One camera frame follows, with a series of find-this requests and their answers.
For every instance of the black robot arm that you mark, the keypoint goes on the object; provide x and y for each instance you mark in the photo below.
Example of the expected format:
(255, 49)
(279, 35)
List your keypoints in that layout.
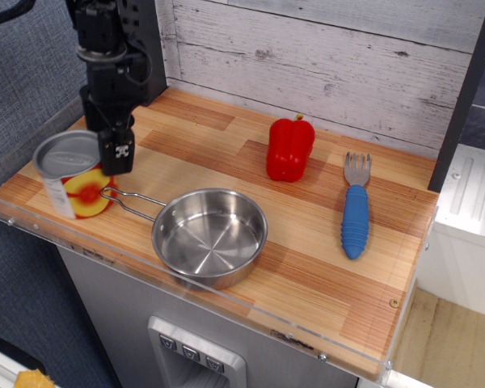
(101, 38)

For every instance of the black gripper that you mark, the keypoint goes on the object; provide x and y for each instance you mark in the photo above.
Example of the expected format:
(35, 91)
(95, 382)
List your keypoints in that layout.
(112, 91)

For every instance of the red yellow tin can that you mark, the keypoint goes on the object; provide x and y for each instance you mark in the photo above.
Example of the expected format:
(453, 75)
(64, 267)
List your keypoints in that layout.
(70, 168)

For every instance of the dark right shelf post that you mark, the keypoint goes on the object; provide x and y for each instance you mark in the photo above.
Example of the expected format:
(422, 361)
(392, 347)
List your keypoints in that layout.
(466, 96)

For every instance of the blue handled fork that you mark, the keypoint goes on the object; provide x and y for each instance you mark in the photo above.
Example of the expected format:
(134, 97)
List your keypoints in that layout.
(355, 224)

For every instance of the grey toy fridge cabinet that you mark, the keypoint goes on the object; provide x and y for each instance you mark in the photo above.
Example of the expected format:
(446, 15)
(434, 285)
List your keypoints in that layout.
(156, 339)

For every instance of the stainless steel saucepan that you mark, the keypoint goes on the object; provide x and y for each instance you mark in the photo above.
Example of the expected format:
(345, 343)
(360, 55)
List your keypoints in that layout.
(212, 236)

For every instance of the yellow black object corner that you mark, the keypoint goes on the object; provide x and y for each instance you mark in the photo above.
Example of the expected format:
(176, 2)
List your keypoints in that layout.
(20, 369)

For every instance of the white toy sink unit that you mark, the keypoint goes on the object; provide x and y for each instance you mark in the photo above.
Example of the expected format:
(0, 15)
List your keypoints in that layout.
(452, 263)

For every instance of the red bell pepper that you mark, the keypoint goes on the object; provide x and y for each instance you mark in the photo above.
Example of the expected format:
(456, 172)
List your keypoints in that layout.
(290, 144)

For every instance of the clear acrylic edge guard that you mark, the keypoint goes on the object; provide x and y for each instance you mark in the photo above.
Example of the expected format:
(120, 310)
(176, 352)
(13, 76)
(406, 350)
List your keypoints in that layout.
(304, 290)

